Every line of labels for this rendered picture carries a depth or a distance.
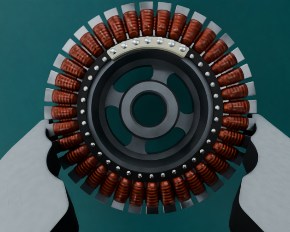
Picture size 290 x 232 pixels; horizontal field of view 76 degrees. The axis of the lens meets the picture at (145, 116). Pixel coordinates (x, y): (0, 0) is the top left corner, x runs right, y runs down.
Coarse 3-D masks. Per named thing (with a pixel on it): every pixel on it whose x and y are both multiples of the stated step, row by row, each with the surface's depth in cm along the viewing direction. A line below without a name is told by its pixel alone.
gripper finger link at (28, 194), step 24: (48, 120) 10; (24, 144) 9; (48, 144) 9; (0, 168) 8; (24, 168) 8; (48, 168) 8; (0, 192) 7; (24, 192) 7; (48, 192) 7; (0, 216) 6; (24, 216) 6; (48, 216) 6; (72, 216) 6
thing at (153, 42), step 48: (96, 48) 9; (144, 48) 10; (192, 48) 10; (48, 96) 10; (96, 96) 11; (192, 96) 12; (240, 96) 9; (96, 144) 10; (144, 144) 12; (192, 144) 10; (240, 144) 9; (144, 192) 10; (192, 192) 10
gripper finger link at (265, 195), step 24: (264, 120) 10; (264, 144) 8; (288, 144) 8; (264, 168) 7; (288, 168) 7; (240, 192) 6; (264, 192) 6; (288, 192) 6; (240, 216) 6; (264, 216) 6; (288, 216) 6
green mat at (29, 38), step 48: (0, 0) 16; (48, 0) 16; (96, 0) 16; (144, 0) 16; (192, 0) 15; (240, 0) 15; (288, 0) 15; (0, 48) 16; (48, 48) 16; (240, 48) 16; (288, 48) 16; (0, 96) 16; (144, 96) 16; (288, 96) 16; (0, 144) 16; (96, 192) 16
